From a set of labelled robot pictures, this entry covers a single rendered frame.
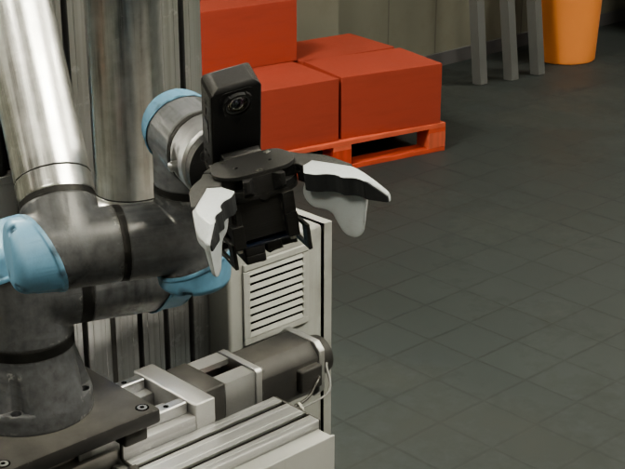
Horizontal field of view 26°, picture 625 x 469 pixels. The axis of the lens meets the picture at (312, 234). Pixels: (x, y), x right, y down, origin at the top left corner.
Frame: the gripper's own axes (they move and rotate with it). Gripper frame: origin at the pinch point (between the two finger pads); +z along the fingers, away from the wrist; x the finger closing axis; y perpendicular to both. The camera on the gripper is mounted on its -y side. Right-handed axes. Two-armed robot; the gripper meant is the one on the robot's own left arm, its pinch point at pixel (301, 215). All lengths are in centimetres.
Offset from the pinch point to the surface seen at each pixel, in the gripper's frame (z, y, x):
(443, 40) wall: -610, 188, -307
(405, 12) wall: -598, 162, -279
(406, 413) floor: -229, 174, -101
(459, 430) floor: -215, 175, -111
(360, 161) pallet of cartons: -451, 183, -183
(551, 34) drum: -587, 193, -367
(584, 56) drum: -579, 208, -384
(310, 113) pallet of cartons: -447, 152, -161
